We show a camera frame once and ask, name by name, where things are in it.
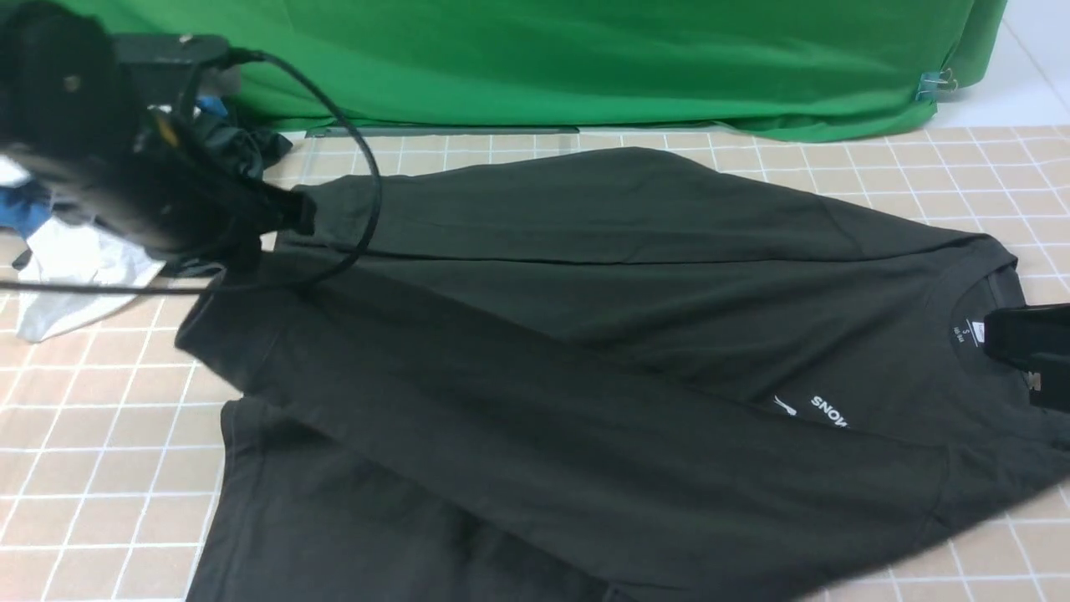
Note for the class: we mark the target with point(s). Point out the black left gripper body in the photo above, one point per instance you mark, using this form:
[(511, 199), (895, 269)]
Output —
[(161, 189)]

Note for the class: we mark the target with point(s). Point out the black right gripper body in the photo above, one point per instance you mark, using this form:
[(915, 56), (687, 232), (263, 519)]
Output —
[(1035, 340)]

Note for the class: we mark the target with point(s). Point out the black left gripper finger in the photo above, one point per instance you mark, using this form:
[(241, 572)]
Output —
[(296, 212)]

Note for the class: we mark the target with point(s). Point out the dark gray long-sleeved shirt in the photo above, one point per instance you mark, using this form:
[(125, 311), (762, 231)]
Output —
[(614, 376)]

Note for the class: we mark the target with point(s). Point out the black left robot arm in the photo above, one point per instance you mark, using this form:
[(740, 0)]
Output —
[(105, 120)]

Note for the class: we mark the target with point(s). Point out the white crumpled shirt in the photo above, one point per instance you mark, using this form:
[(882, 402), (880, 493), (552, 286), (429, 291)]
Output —
[(77, 253)]

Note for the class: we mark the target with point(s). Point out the dark teal crumpled garment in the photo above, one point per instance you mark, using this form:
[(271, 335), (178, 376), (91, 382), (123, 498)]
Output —
[(241, 151)]

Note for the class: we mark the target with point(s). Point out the blue crumpled garment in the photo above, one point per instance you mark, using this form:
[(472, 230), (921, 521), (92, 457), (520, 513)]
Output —
[(26, 201)]

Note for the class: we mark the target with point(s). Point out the blue binder clip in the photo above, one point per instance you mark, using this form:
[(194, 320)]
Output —
[(936, 85)]

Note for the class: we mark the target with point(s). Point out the green backdrop cloth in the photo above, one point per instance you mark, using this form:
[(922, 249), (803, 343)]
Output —
[(800, 71)]

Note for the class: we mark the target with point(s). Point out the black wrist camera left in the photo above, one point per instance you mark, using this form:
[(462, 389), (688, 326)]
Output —
[(165, 68)]

